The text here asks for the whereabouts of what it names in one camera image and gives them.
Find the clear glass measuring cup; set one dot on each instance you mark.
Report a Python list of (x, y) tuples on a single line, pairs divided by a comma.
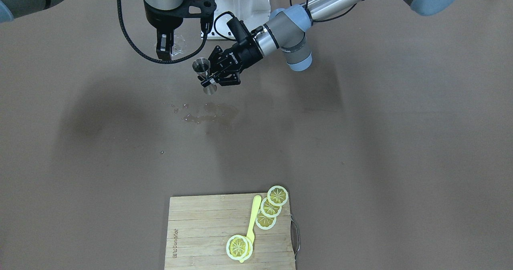
[(179, 46)]

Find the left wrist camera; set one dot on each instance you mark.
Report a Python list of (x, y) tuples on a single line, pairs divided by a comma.
[(239, 30)]

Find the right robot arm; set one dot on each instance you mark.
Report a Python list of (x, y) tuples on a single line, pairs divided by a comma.
[(13, 9)]

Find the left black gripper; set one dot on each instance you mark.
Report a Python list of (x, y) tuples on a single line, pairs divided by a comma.
[(243, 54)]

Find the wooden cutting board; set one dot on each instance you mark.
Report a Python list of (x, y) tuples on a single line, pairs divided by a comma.
[(199, 228)]

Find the end lemon slice in row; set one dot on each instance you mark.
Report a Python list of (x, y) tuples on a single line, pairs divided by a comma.
[(278, 195)]

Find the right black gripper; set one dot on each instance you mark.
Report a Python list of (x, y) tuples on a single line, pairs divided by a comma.
[(162, 20)]

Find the steel double jigger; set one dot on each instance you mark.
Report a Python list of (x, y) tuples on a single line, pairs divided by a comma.
[(201, 67)]

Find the middle lemon slice in row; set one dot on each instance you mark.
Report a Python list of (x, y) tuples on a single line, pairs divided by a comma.
[(268, 209)]

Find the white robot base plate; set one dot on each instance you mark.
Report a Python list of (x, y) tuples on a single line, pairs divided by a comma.
[(252, 12)]

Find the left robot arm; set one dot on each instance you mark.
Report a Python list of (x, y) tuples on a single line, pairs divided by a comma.
[(285, 30)]

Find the lemon slice on knife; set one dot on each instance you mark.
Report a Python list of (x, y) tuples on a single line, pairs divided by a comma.
[(239, 248)]

